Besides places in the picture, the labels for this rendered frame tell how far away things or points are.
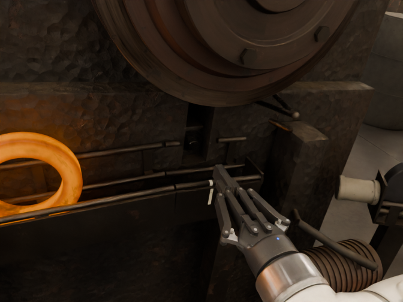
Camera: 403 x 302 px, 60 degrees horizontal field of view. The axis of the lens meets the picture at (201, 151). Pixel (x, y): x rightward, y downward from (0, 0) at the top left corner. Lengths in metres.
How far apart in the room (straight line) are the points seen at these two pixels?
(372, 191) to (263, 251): 0.44
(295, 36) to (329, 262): 0.55
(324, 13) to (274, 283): 0.39
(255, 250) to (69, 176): 0.34
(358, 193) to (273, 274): 0.44
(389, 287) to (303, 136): 0.36
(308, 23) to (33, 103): 0.46
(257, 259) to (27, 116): 0.45
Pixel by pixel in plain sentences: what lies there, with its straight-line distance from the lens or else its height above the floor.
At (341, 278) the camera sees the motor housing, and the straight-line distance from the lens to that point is 0.91.
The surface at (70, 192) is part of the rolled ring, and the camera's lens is 0.67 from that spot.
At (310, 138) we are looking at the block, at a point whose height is 0.80.
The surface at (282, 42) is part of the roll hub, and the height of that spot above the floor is 1.02.
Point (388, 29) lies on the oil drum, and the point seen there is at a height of 0.78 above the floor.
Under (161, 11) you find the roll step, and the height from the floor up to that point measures 1.04.
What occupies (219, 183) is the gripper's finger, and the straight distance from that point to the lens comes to 0.65.
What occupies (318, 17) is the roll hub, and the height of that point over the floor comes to 1.05.
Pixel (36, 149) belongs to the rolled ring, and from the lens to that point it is 0.62.
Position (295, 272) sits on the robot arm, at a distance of 0.50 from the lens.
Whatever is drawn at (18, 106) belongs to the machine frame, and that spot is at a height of 0.85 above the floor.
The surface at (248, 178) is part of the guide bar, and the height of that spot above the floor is 0.71.
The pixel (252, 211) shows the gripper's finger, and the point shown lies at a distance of 0.60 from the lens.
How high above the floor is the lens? 1.11
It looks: 29 degrees down
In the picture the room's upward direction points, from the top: 9 degrees clockwise
